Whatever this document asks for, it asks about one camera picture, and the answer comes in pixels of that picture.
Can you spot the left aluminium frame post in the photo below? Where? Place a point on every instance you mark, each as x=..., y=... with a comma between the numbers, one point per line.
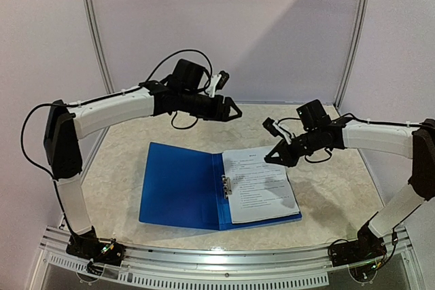
x=95, y=36

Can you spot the white printed paper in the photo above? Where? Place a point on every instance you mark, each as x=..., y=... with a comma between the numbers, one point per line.
x=260, y=192

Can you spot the aluminium front rail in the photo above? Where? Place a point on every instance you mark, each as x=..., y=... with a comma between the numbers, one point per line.
x=146, y=267

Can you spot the blue plastic folder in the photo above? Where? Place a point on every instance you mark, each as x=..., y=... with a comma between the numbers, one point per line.
x=183, y=188

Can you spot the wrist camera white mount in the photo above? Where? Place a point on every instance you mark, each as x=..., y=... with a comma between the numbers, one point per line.
x=277, y=129
x=217, y=82

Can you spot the aluminium frame post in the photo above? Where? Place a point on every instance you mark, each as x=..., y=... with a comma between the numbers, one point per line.
x=351, y=53
x=95, y=36

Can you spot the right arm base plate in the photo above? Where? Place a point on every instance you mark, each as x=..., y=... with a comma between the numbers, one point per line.
x=344, y=252

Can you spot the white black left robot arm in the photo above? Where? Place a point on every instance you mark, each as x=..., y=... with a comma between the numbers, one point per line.
x=190, y=89

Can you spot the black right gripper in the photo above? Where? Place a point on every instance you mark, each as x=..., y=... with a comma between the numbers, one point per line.
x=293, y=145

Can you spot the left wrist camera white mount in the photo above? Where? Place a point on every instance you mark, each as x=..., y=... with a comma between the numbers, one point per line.
x=217, y=82

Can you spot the right aluminium frame post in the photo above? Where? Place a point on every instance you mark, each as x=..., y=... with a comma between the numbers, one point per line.
x=351, y=53

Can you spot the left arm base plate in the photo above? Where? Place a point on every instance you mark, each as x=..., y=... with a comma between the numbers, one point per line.
x=92, y=249

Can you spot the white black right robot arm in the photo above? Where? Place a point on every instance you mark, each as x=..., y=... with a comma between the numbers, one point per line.
x=410, y=143

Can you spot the metal folder clip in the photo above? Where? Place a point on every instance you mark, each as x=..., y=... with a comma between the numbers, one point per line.
x=227, y=186

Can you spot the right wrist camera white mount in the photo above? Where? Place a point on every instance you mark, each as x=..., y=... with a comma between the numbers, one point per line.
x=277, y=129

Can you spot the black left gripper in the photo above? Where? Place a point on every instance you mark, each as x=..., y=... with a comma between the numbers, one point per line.
x=223, y=116

